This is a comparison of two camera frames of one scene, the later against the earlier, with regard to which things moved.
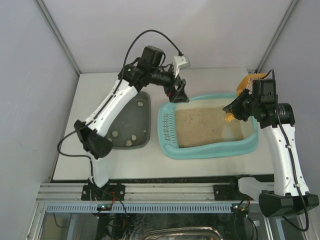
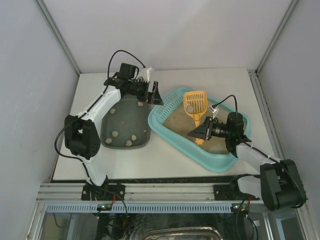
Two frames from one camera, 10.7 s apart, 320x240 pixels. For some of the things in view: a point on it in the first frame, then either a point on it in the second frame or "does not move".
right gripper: [240, 104] -> [207, 129]
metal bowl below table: [184, 233] does not move
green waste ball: [115, 133] does not move
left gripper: [175, 88] -> [150, 92]
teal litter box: [167, 139] -> [218, 162]
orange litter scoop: [246, 83] -> [195, 102]
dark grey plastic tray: [132, 129] does not move
